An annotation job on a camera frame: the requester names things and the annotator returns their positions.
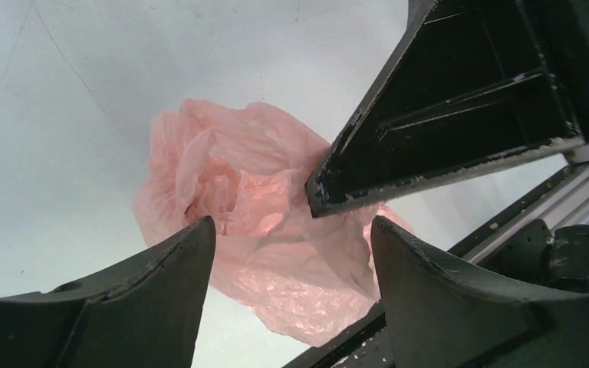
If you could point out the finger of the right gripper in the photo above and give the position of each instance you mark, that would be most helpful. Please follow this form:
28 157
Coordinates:
473 87

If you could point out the aluminium frame rail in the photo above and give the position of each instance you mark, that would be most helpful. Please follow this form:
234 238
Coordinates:
559 201

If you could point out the pink plastic trash bag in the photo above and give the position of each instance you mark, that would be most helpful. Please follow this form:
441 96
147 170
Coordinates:
303 277

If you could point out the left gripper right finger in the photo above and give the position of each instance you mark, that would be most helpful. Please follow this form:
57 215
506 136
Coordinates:
443 311

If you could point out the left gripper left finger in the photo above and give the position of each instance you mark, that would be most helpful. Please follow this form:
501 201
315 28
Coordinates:
144 311

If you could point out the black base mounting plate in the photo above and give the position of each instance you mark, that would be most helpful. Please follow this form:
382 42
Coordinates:
558 259

